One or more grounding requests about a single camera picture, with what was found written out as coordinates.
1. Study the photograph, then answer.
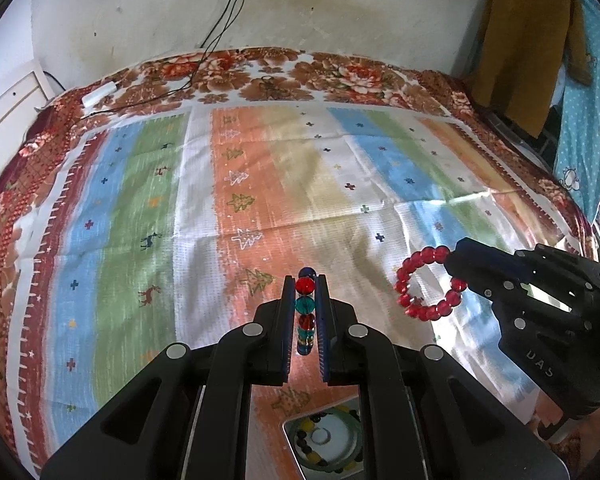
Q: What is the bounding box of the black charging cable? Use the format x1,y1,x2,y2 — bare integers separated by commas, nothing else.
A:
42,0,257,122

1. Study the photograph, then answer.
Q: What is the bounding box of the striped colourful bed cloth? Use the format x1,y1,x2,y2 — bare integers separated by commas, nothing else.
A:
5,103,591,474

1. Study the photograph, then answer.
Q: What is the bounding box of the red bead bracelet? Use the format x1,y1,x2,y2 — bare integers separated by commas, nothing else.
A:
393,244,470,323

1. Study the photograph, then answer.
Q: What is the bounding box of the brown floral blanket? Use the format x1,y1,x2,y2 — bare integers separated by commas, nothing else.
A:
0,48,593,476

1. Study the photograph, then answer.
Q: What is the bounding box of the brown hanging garment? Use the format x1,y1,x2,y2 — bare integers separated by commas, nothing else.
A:
469,0,593,138

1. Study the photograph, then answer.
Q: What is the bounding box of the silver metal jewelry box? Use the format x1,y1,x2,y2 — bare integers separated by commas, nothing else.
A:
282,396,365,480

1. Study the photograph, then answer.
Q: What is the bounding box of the white power adapter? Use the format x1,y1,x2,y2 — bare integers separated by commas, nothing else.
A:
82,81,118,108

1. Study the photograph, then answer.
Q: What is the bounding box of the multicolour glass bead bracelet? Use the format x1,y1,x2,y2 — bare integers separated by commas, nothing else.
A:
293,265,318,356

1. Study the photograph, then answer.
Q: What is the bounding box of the white wooden headboard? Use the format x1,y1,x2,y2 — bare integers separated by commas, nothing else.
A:
0,58,56,175

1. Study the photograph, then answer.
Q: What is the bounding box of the blue patterned curtain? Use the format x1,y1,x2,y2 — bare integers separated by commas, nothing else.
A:
554,0,600,221

